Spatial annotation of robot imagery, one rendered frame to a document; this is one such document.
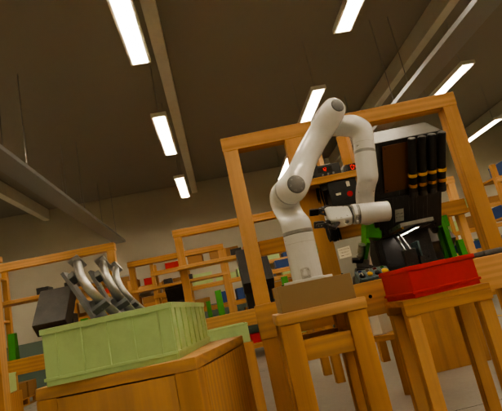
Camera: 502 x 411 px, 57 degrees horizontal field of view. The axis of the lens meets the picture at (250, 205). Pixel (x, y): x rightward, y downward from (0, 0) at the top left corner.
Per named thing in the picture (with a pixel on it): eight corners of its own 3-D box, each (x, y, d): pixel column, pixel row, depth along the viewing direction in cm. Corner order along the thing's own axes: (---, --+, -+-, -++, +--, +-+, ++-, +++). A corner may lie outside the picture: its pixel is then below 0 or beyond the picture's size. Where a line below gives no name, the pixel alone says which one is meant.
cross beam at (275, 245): (468, 211, 281) (464, 197, 283) (261, 255, 277) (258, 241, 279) (464, 213, 285) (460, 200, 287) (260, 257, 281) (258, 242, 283)
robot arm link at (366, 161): (348, 161, 207) (356, 227, 200) (357, 148, 191) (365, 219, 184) (368, 159, 207) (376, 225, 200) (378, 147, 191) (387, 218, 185)
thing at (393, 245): (439, 266, 244) (421, 205, 252) (384, 278, 243) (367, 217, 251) (427, 269, 262) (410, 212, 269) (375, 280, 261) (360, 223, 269)
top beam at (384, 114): (457, 103, 287) (453, 90, 289) (222, 152, 282) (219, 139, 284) (451, 110, 296) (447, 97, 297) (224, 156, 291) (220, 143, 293)
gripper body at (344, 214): (356, 228, 187) (328, 232, 187) (349, 215, 196) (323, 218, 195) (357, 213, 183) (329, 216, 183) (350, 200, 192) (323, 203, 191)
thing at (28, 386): (18, 409, 863) (15, 385, 872) (-28, 420, 850) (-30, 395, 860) (39, 399, 978) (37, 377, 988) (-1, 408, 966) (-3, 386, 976)
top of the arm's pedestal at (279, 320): (367, 307, 159) (365, 296, 160) (278, 327, 158) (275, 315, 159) (348, 307, 191) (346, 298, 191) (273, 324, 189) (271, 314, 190)
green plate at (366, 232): (382, 247, 230) (382, 207, 235) (366, 246, 231) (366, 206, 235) (376, 250, 242) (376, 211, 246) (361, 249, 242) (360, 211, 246)
